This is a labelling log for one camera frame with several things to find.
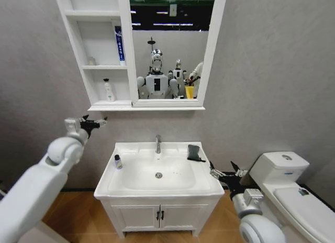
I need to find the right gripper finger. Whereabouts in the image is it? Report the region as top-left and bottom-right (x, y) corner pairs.
(208, 160), (222, 179)
(229, 160), (249, 178)

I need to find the dark grey towel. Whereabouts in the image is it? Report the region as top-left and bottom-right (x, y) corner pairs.
(186, 145), (206, 163)

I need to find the white ceramic washbasin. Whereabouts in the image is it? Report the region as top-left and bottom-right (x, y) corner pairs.
(94, 141), (225, 201)

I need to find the white vanity cabinet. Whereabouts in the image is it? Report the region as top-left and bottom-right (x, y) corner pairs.
(100, 193), (220, 239)

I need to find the cabinet mirror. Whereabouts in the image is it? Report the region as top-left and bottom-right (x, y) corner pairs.
(128, 0), (211, 100)

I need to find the white bottle black pump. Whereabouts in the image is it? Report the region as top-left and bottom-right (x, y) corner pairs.
(103, 78), (116, 103)

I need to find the white toilet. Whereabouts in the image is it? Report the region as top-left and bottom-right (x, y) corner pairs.
(247, 151), (335, 243)

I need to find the blue white toothpaste tube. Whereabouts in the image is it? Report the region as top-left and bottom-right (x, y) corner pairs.
(114, 25), (127, 67)

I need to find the white wall cabinet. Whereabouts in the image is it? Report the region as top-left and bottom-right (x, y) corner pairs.
(53, 0), (228, 112)

